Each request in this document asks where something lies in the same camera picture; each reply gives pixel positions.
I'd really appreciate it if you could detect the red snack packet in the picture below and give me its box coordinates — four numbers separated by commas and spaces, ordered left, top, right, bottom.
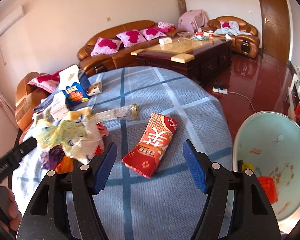
122, 113, 178, 178

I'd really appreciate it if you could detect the yellow white plastic bag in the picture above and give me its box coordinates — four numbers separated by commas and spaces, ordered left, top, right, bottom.
33, 107, 104, 164

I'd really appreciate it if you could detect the red plastic bag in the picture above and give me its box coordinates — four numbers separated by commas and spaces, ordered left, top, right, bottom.
258, 176, 278, 204

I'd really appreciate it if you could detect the light green trash basin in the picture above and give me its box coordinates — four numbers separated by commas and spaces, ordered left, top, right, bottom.
232, 111, 300, 222

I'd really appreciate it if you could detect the person's left hand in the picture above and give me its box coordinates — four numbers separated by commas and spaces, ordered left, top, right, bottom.
0, 187, 22, 232

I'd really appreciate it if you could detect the blue plaid tablecloth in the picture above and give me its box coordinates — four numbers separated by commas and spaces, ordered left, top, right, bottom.
87, 67, 232, 239

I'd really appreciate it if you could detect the purple orange wrapper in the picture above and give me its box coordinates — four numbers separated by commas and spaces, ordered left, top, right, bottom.
39, 145, 74, 174

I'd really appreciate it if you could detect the clear gold long wrapper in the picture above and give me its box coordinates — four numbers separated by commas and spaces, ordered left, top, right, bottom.
93, 103, 138, 123

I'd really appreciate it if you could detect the brown leather armchair near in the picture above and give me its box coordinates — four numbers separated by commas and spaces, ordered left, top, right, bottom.
15, 72, 50, 132

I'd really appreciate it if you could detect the brown leather armchair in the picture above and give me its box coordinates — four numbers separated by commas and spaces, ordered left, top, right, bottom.
202, 16, 260, 59
15, 72, 50, 132

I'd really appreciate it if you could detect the white rectangular box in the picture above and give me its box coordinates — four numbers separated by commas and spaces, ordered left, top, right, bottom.
50, 92, 69, 121

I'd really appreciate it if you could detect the white power strip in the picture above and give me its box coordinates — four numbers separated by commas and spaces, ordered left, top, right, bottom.
212, 87, 228, 95

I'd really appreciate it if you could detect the folded blue plaid cloth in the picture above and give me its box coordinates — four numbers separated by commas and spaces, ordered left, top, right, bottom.
34, 88, 60, 113

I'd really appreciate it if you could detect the small brown white snack packet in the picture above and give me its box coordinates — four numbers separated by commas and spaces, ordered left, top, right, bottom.
87, 80, 103, 96

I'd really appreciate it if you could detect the blue white LOOK carton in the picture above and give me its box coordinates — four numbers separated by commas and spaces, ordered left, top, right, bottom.
59, 64, 90, 107

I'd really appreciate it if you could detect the pink cushion on near armchair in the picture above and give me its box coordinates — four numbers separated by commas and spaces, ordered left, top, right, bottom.
27, 71, 61, 94

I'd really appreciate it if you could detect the dark wood coffee table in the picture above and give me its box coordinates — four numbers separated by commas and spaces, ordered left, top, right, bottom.
131, 37, 232, 86

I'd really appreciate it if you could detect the long brown leather sofa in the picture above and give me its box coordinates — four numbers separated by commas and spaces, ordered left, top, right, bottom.
77, 19, 186, 77

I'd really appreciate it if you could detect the white tissue box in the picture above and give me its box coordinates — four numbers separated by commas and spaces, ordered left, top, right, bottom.
159, 37, 172, 46

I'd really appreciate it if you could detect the pink cushion on sofa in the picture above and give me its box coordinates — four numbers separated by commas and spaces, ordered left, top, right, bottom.
116, 29, 147, 48
90, 37, 122, 56
140, 27, 166, 41

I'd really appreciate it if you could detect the brown leather armchair far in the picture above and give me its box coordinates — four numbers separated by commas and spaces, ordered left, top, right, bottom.
202, 16, 260, 59

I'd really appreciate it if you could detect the orange white can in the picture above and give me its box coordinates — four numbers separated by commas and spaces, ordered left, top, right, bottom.
208, 30, 214, 44

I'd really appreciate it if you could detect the white air conditioner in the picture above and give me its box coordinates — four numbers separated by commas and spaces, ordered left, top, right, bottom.
0, 5, 25, 36

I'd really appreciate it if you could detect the light blanket on far armchair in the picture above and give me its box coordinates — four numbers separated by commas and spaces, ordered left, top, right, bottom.
214, 21, 251, 36

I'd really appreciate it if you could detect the folded pink blanket on sofa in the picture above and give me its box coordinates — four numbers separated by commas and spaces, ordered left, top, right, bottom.
154, 22, 176, 33

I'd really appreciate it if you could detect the pink cloth covered object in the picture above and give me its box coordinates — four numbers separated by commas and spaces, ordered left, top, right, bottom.
178, 9, 209, 33

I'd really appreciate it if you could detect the brown wooden door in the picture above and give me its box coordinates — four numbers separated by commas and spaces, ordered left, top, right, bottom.
259, 0, 290, 62

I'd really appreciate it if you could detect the tall brown floor vase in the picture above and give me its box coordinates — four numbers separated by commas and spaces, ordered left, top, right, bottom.
177, 0, 187, 16

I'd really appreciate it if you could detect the white power cable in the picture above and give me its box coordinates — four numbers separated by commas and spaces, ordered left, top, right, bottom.
227, 91, 257, 113

